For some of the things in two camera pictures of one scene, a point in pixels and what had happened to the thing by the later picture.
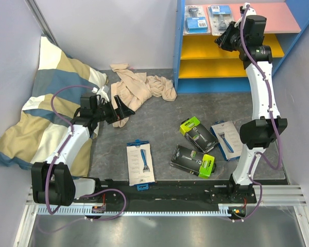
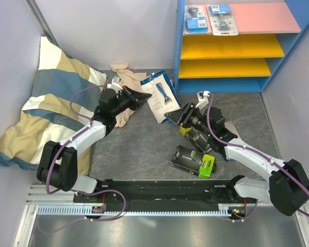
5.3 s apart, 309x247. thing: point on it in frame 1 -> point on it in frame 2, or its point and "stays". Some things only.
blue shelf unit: [201, 66] stays
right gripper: [222, 41] -> [182, 116]
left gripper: [121, 112] -> [135, 98]
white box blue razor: [140, 164] -> [164, 99]
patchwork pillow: [60, 82] stays
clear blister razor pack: [219, 17] stays
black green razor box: [202, 165] stays
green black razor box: [198, 135] stays
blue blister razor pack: [195, 20] stays
